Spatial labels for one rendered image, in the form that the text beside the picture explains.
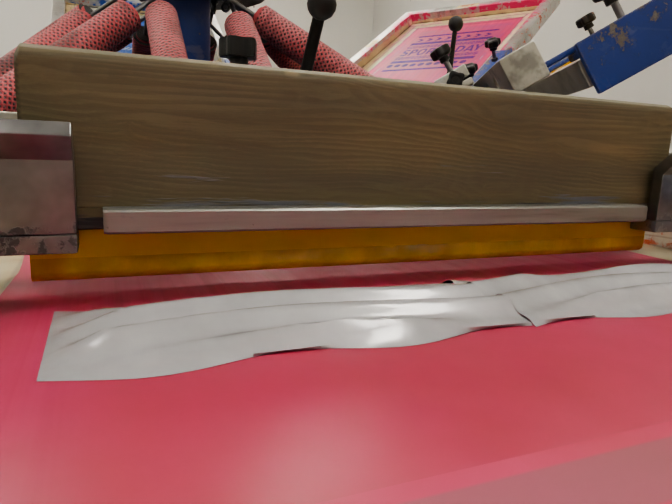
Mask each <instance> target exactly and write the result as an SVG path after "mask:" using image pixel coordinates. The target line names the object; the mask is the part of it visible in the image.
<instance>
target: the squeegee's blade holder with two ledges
mask: <svg viewBox="0 0 672 504"><path fill-rule="evenodd" d="M647 211H648V207H647V206H645V205H637V204H466V205H289V206H111V207H103V225H104V234H150V233H191V232H233V231H274V230H316V229H358V228H399V227H441V226H482V225H524V224H566V223H607V222H644V221H645V220H646V218H647Z"/></svg>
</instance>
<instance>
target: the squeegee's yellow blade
mask: <svg viewBox="0 0 672 504"><path fill-rule="evenodd" d="M630 223H631V222H607V223H566V224H524V225H482V226H441V227H399V228H358V229H316V230H274V231H233V232H191V233H150V234H104V229H92V230H79V243H80V244H79V249H78V253H74V254H46V255H30V259H54V258H80V257H106V256H132V255H158V254H184V253H210V252H236V251H262V250H288V249H314V248H340V247H366V246H392V245H418V244H444V243H470V242H496V241H522V240H548V239H574V238H600V237H626V236H644V234H645V231H641V230H635V229H631V228H630Z"/></svg>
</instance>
